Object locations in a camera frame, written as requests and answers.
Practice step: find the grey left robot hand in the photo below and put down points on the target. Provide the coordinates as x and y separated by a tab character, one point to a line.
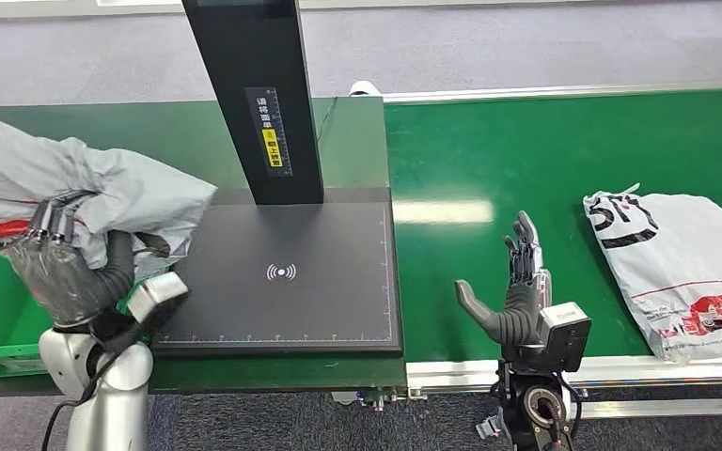
68	280

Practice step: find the metal bolt fittings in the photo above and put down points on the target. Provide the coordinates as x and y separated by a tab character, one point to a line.
379	398

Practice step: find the black scanner base plate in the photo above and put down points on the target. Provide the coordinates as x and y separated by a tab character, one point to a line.
286	311

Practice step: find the green conveyor belt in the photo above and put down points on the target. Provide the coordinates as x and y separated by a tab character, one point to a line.
460	155

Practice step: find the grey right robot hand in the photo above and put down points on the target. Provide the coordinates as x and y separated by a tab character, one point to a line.
520	311

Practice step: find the black scanner column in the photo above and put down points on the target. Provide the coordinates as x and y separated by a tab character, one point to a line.
249	50

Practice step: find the white roller end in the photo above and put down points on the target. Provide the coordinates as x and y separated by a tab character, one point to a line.
366	88

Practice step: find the white mailer bag black print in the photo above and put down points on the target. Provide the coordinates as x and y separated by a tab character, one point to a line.
691	261

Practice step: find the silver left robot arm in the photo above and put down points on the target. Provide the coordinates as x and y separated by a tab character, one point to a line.
112	404

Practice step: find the aluminium conveyor frame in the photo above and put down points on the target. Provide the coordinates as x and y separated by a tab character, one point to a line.
647	370

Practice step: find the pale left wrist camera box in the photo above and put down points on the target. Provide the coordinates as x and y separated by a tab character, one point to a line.
155	294

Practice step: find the green table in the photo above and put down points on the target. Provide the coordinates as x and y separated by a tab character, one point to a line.
168	124

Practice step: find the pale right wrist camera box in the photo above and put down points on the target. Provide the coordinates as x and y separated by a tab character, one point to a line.
563	339

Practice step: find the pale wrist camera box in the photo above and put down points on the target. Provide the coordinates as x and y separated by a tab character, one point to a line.
563	339
155	294

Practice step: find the white mailer bag red print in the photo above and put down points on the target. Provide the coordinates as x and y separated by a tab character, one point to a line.
137	187

